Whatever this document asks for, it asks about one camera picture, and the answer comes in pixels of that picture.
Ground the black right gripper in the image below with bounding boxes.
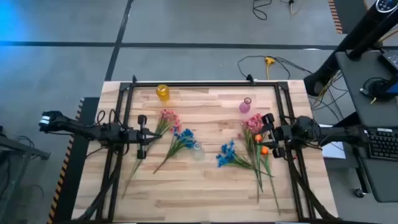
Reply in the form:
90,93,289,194
259,113,293,159

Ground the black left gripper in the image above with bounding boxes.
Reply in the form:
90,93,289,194
126,114,163,159

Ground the blue artificial flower bunch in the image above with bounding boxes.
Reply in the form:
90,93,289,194
216,140,274,178
152,128,197,174

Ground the clear ribbed glass vase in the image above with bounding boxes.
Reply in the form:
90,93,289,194
192,141,206,161

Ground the pink glass vase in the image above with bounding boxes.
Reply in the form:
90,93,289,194
238,97,252,114

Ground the yellow glass vase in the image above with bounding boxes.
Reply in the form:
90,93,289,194
155,84,171,102

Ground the white paper sheet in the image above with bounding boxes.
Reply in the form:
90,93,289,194
320,123,346,160

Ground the yellow power plug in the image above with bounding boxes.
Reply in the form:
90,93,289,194
264,56,276,80

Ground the grey side desk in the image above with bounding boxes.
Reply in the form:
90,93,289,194
335,50,398,203

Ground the black keyboard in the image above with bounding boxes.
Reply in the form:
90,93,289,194
366,127,398,162

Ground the black round desk device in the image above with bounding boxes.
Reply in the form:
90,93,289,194
362,77,397,102

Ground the grey metal stand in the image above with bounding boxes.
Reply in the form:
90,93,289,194
0,124,52,224

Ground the black laptop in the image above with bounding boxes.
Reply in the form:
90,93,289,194
377,49,398,75

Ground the dark mat hazard tape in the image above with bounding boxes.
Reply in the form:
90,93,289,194
328,0,369,35

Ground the black tower fan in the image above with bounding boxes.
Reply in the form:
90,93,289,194
303,0,398,96

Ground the black aluminium table frame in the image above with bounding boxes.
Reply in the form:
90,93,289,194
95,74,338,223

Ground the black base plate hazard tape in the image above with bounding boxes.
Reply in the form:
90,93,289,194
46,97,100,224

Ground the black looped floor cable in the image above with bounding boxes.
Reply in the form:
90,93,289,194
252,0,273,21

